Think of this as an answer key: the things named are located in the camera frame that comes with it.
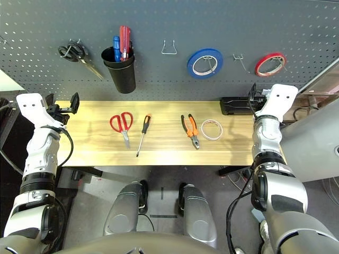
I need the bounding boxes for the silver robot leg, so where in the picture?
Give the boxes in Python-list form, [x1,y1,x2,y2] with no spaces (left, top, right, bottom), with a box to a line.
[179,182,218,248]
[103,181,149,237]

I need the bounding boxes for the silver double peg hook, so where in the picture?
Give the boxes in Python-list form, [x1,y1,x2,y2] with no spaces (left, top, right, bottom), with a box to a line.
[233,53,250,74]

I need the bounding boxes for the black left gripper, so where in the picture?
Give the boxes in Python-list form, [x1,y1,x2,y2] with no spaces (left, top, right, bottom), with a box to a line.
[45,92,81,125]

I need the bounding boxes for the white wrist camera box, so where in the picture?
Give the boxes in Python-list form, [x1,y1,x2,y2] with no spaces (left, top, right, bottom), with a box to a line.
[255,84,299,123]
[15,93,66,128]

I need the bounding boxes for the red tape roll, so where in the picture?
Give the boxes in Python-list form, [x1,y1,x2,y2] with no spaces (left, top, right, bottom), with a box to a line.
[254,52,288,78]

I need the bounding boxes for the white floor cable bundle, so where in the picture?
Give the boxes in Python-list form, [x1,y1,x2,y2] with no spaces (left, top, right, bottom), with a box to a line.
[227,169,252,192]

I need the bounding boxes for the orange black handled screwdriver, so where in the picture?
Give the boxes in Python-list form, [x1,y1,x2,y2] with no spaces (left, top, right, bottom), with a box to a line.
[136,114,153,158]

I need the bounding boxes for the grey metal pegboard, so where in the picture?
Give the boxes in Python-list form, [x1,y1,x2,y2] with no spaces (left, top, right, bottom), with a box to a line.
[0,0,339,102]

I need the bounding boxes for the silver blue tape hook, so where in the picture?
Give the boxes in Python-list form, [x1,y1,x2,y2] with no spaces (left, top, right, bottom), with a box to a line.
[202,55,217,74]

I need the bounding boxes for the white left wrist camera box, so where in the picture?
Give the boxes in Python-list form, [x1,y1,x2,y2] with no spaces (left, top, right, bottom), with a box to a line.
[15,93,66,128]

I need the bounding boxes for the silver robot right leg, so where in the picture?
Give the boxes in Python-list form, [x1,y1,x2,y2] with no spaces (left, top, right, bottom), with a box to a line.
[179,182,218,248]

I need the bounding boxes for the silver red tape hook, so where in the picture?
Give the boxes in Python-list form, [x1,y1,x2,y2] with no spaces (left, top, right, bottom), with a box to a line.
[270,56,288,71]

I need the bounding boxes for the black floor cable loop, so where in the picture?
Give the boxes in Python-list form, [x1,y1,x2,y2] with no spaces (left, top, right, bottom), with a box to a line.
[292,105,320,120]

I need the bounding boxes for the blue tape roll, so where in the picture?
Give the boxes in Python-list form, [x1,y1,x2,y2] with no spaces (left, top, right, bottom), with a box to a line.
[186,48,224,79]

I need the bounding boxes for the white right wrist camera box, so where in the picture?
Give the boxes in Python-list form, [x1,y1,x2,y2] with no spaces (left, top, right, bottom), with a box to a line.
[255,84,299,123]

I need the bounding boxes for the silver robot left leg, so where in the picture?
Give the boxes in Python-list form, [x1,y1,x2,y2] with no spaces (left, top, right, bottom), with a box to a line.
[103,181,149,237]

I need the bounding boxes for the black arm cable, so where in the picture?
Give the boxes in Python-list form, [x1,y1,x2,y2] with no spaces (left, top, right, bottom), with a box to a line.
[54,126,75,168]
[225,182,256,254]

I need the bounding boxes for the black flat tool case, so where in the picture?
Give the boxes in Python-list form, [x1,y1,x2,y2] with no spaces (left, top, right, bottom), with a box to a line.
[219,96,255,116]

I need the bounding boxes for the large grey rounded housing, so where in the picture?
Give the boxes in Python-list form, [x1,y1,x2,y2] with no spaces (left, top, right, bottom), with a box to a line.
[280,97,339,183]

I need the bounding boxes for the black table support bracket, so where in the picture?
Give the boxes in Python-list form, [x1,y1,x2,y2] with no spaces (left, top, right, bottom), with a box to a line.
[71,166,103,181]

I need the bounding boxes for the blue handled screwdriver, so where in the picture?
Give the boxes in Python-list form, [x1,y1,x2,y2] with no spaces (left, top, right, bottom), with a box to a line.
[113,35,121,63]

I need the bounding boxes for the black flight case cabinet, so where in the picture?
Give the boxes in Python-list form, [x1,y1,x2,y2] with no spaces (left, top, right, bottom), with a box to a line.
[0,97,21,173]

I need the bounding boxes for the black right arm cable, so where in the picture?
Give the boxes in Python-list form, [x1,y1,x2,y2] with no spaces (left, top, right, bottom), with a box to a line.
[225,182,256,254]

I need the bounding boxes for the red handled scissors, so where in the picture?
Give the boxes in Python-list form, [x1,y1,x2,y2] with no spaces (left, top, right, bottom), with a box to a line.
[109,111,134,149]

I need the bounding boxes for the black cup holder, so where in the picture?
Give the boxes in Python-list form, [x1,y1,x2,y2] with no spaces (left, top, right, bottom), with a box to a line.
[101,46,136,94]

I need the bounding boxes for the silver black scissors hook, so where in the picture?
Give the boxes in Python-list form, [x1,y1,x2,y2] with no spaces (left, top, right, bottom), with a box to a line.
[68,39,81,53]

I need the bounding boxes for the red handled screwdriver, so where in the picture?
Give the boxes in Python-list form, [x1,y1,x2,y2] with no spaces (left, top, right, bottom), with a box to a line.
[119,25,132,62]

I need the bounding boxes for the orange black handled pliers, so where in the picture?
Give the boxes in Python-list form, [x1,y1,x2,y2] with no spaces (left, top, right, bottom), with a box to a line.
[181,113,200,150]

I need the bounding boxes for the black handled scissors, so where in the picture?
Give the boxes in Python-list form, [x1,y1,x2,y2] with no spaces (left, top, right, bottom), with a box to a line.
[57,39,104,79]

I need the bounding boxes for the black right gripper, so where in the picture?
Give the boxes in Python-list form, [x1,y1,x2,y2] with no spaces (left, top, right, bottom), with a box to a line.
[248,83,267,112]

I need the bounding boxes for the silver wire loop hook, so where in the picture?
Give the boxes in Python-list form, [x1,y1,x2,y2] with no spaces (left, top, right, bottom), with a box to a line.
[161,39,177,56]

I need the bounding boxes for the grey robot torso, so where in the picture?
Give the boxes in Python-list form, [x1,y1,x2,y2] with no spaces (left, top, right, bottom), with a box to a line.
[52,232,226,254]

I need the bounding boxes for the white tape roll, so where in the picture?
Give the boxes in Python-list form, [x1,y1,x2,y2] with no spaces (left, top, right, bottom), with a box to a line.
[200,119,224,142]

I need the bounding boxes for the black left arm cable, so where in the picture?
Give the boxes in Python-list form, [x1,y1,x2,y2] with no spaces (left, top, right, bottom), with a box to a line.
[54,126,75,168]

